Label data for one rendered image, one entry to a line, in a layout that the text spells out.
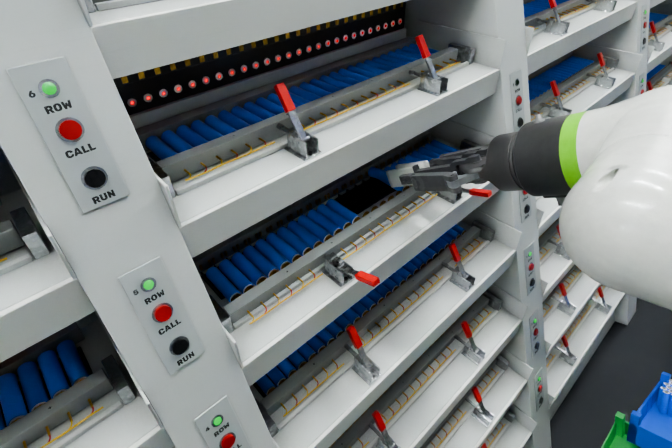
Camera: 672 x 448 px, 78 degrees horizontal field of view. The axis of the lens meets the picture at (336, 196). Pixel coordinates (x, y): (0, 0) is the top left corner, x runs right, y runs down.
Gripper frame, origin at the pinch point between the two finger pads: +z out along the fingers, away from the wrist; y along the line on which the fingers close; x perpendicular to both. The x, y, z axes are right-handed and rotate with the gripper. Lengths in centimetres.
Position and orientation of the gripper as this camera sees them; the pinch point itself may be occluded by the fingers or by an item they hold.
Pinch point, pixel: (409, 174)
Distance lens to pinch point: 69.0
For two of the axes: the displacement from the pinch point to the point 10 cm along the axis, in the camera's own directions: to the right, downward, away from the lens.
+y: 7.1, -4.3, 5.5
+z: -5.9, 0.5, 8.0
